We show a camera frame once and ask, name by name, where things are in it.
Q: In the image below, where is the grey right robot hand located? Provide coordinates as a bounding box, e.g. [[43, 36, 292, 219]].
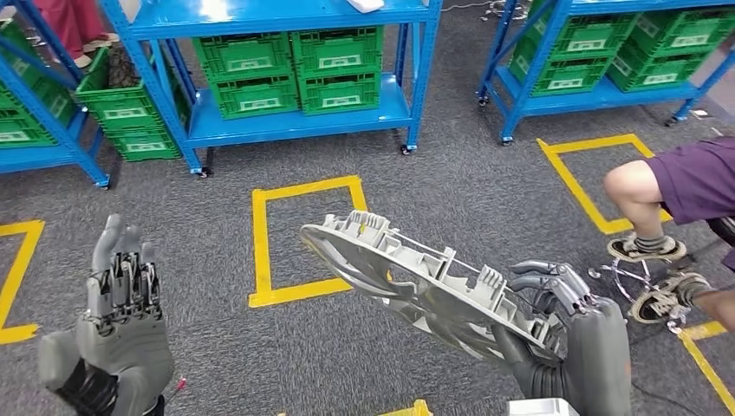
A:
[[491, 259, 633, 416]]

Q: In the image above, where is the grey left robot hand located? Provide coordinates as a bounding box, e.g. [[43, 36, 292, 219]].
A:
[[36, 213, 175, 416]]

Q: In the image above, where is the grey plastic wheel hubcap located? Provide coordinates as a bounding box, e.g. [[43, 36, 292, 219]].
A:
[[299, 210, 567, 368]]

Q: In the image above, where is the blue metal shelf rack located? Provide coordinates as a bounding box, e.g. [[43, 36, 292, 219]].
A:
[[476, 0, 735, 145], [98, 0, 445, 176], [0, 0, 111, 190]]

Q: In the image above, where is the black stool chrome base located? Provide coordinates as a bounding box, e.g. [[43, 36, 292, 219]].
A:
[[485, 0, 532, 21], [588, 218, 735, 335]]

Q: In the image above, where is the yellow floor tape square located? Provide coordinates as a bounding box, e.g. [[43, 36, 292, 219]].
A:
[[375, 400, 433, 416], [537, 133, 673, 236], [677, 321, 735, 414], [0, 219, 46, 346], [248, 175, 368, 309]]

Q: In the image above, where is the person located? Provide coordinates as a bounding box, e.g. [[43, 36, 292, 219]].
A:
[[602, 135, 735, 335], [31, 0, 121, 68]]

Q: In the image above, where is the thin red wire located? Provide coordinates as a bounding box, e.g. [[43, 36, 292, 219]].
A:
[[163, 375, 188, 403]]

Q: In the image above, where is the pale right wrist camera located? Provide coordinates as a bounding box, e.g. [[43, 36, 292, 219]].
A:
[[508, 397, 581, 416]]

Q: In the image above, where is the dark cable bundle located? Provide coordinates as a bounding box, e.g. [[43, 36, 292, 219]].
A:
[[106, 45, 139, 90]]

